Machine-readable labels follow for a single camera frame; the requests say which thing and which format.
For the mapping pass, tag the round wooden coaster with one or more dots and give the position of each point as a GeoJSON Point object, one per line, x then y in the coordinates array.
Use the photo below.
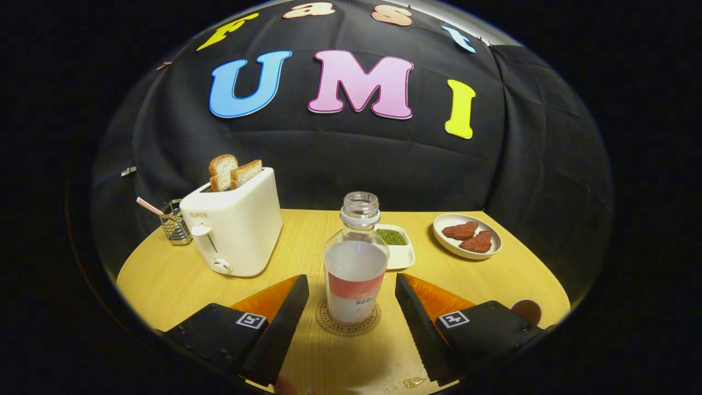
{"type": "Point", "coordinates": [329, 327]}

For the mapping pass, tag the wooden table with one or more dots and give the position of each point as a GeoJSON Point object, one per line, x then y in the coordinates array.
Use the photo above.
{"type": "Point", "coordinates": [164, 280]}

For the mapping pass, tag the white toaster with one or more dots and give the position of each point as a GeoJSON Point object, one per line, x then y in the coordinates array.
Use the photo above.
{"type": "Point", "coordinates": [241, 225]}

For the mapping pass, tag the small juice spill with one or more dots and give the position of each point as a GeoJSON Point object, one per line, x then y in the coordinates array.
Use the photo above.
{"type": "Point", "coordinates": [412, 381]}

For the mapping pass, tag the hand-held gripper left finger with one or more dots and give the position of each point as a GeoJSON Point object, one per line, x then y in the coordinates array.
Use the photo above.
{"type": "Point", "coordinates": [282, 329]}

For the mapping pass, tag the metal clip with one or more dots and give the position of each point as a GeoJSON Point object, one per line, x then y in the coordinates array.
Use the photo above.
{"type": "Point", "coordinates": [128, 171]}

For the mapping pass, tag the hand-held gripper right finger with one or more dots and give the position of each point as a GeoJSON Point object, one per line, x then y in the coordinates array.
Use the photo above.
{"type": "Point", "coordinates": [419, 329]}

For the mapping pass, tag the pink striped straw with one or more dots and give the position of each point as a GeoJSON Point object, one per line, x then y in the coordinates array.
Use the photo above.
{"type": "Point", "coordinates": [149, 206]}

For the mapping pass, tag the pink clip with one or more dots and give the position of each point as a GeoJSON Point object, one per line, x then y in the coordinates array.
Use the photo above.
{"type": "Point", "coordinates": [163, 65]}

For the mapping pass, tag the white divided dish with beans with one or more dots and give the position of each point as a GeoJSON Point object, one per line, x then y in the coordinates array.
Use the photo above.
{"type": "Point", "coordinates": [400, 252]}

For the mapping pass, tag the red meat piece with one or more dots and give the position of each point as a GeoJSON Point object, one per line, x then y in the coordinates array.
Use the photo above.
{"type": "Point", "coordinates": [460, 230]}
{"type": "Point", "coordinates": [477, 242]}

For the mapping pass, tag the clear juice bottle red label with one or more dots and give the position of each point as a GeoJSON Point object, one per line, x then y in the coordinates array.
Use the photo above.
{"type": "Point", "coordinates": [354, 274]}

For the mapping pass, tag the white round plate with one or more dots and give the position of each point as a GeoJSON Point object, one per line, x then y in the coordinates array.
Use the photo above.
{"type": "Point", "coordinates": [444, 241]}

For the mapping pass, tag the toast slice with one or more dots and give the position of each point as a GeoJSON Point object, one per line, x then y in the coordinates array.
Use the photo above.
{"type": "Point", "coordinates": [222, 171]}
{"type": "Point", "coordinates": [248, 171]}

